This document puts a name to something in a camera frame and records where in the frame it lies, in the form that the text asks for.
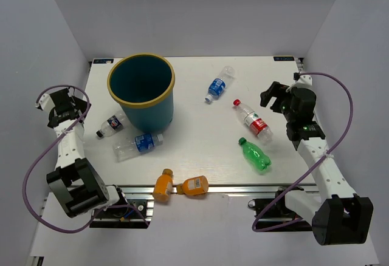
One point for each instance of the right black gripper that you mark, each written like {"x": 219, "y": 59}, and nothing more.
{"x": 279, "y": 91}

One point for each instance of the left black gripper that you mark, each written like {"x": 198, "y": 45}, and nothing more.
{"x": 79, "y": 104}

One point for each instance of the clear bottle red label red cap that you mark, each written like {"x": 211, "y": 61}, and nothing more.
{"x": 253, "y": 121}

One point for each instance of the clear bottle blue label white cap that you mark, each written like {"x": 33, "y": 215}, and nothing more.
{"x": 220, "y": 83}

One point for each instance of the clear Pepsi bottle black cap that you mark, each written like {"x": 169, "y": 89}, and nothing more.
{"x": 113, "y": 124}

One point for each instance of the green plastic bottle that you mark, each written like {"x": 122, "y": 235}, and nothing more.
{"x": 254, "y": 155}

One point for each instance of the orange bottle with barcode label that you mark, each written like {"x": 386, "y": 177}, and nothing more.
{"x": 194, "y": 186}

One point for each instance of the orange bottle label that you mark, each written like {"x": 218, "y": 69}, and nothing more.
{"x": 164, "y": 186}

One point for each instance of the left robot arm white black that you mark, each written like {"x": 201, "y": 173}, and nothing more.
{"x": 74, "y": 182}

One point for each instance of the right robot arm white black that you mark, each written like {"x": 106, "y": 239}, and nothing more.
{"x": 341, "y": 216}

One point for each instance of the teal bin with yellow rim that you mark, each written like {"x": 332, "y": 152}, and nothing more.
{"x": 143, "y": 86}

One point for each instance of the right corner blue sticker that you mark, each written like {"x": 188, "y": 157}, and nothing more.
{"x": 284, "y": 58}

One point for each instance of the aluminium rail table front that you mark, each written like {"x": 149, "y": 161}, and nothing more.
{"x": 233, "y": 189}

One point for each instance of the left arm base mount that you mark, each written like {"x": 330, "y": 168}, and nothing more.
{"x": 136, "y": 211}

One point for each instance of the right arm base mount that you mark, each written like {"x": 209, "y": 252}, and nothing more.
{"x": 278, "y": 214}

